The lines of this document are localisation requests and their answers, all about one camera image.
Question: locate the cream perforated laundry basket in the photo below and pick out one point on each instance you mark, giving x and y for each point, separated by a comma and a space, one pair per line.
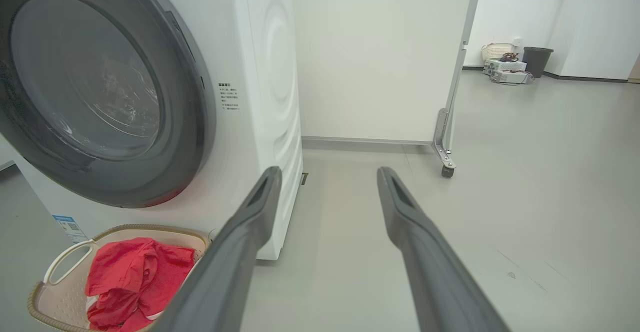
60, 297

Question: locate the grey metal caster leg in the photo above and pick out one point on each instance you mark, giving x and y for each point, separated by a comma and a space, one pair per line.
444, 141

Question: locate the red jersey with black number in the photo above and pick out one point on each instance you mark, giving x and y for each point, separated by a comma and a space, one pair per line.
132, 267

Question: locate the dark round washing machine door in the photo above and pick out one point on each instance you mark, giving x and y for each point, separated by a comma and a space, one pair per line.
100, 86

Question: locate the white front-load washing machine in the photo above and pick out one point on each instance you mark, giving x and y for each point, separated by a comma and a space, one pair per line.
265, 96

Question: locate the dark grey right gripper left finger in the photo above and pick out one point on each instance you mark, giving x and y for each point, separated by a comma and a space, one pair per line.
225, 272

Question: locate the red garment with white trim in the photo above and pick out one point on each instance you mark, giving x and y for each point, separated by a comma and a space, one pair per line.
115, 318

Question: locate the white flat device box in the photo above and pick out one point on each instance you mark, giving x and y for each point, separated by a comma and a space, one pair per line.
510, 76
507, 65

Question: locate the dark grey trash bin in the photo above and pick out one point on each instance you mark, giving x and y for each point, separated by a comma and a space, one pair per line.
537, 61

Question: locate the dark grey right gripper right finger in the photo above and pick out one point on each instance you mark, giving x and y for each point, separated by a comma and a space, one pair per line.
435, 272

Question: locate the white partition panel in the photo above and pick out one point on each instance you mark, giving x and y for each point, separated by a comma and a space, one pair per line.
375, 56

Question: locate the blue energy label sticker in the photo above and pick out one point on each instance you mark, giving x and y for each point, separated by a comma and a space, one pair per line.
70, 228

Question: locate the white woven storage basket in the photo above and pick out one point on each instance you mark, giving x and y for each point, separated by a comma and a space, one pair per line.
496, 51

